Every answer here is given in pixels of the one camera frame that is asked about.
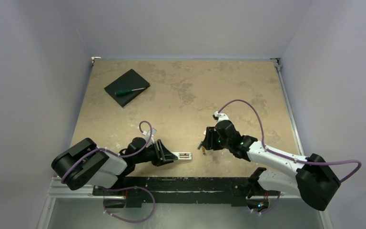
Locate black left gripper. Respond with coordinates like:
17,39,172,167
134,139,177,166

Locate white remote control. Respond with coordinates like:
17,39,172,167
172,152,192,160

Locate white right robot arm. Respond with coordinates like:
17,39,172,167
201,120,341,211

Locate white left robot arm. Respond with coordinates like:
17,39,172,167
51,137,179,195

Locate green black battery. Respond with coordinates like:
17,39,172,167
197,141,203,150

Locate black foam block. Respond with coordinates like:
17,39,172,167
104,69,150,107

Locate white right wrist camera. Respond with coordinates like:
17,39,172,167
213,111,230,123

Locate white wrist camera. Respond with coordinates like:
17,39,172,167
139,127,156,137
213,111,230,123

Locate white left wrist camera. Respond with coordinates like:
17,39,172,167
139,127,156,137

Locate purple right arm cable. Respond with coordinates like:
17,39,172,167
217,99,362,184

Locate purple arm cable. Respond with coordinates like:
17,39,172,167
60,120,153,185
217,99,362,184

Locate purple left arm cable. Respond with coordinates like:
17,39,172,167
60,120,153,185

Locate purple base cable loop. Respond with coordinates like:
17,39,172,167
102,186,156,224

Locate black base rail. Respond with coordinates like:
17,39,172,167
93,177,278,211

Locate green handled screwdriver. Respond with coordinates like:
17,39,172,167
115,87,146,96

